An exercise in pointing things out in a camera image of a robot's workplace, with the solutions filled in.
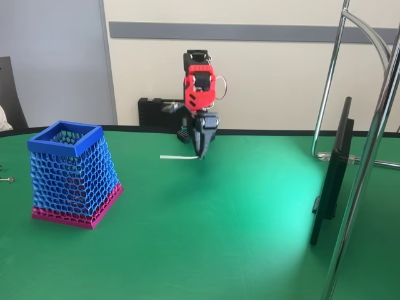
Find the white thin stick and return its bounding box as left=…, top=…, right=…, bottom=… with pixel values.
left=159, top=154, right=204, bottom=162

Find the blue magenta mesh basket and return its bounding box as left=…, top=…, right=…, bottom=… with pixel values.
left=27, top=120, right=125, bottom=231

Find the black plastic case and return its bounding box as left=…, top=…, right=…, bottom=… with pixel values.
left=138, top=97, right=185, bottom=128

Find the green table cloth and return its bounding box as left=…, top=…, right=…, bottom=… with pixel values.
left=0, top=124, right=400, bottom=300

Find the clear plastic stand clip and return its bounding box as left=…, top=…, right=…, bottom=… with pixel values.
left=317, top=151, right=359, bottom=165

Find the chrome tube stand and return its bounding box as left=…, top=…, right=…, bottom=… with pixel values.
left=311, top=0, right=400, bottom=300

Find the dark chair backrest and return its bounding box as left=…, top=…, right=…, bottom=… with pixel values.
left=0, top=56, right=29, bottom=129

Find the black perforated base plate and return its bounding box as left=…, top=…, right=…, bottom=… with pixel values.
left=176, top=129, right=193, bottom=145

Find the grey wall rail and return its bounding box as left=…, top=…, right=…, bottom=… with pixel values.
left=108, top=21, right=399, bottom=44

